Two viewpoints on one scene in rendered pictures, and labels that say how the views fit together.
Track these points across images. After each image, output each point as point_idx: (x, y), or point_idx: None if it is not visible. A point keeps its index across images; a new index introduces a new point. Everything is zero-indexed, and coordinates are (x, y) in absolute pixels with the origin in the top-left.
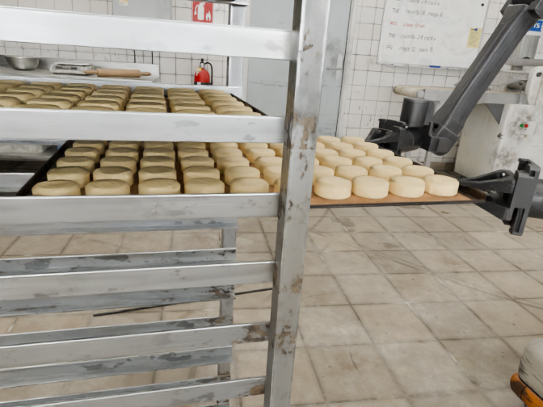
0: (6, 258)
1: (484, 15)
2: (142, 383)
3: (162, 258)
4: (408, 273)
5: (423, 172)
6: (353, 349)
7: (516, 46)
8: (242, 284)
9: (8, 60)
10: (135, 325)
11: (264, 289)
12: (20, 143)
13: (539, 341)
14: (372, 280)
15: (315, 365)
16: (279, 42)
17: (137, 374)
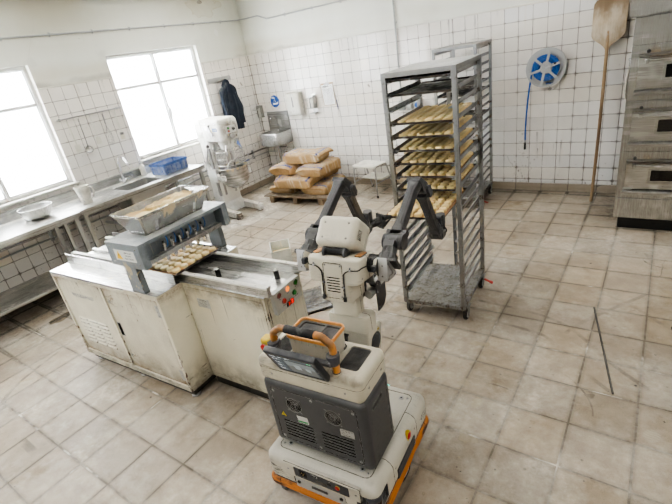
0: (474, 213)
1: None
2: (523, 314)
3: (464, 231)
4: None
5: (397, 212)
6: (510, 392)
7: (420, 206)
8: (624, 374)
9: None
10: (467, 248)
11: (609, 381)
12: (468, 185)
13: (416, 393)
14: (613, 469)
15: (504, 369)
16: (397, 175)
17: (531, 314)
